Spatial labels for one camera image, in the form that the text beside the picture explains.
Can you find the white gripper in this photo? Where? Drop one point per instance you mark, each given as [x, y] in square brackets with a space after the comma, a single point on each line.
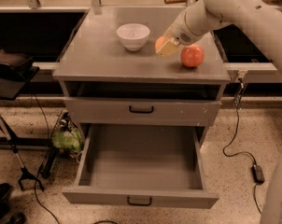
[179, 31]

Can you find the small orange fruit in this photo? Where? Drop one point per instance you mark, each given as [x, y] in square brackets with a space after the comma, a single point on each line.
[159, 42]

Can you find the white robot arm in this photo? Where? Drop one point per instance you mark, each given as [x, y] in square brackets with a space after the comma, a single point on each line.
[262, 24]

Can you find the grey drawer cabinet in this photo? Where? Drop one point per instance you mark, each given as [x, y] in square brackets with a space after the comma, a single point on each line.
[97, 65]

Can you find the closed grey upper drawer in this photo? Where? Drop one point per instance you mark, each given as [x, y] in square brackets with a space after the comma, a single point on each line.
[166, 112]

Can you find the open grey middle drawer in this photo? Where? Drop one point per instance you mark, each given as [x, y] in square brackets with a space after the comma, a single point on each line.
[141, 161]

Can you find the red apple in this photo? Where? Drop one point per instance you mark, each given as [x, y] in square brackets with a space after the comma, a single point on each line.
[192, 55]

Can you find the white ceramic bowl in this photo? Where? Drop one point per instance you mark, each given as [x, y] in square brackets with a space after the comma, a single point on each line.
[133, 36]

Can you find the wooden stick on shelf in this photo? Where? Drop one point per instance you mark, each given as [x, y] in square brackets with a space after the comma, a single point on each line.
[176, 1]

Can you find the green bag on floor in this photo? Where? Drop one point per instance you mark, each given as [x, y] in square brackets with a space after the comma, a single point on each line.
[66, 135]

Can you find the black tray on stand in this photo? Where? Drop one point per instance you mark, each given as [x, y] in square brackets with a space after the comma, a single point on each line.
[16, 71]

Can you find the black tripod stand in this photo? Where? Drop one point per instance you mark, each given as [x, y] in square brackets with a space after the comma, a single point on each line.
[25, 174]

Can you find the black upper drawer handle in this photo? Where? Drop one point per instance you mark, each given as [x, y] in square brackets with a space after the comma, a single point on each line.
[138, 110]

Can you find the black drawer handle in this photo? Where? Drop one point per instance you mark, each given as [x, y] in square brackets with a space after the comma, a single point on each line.
[139, 201]
[138, 110]

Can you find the black middle drawer handle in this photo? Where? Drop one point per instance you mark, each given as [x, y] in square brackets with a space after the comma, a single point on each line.
[139, 201]

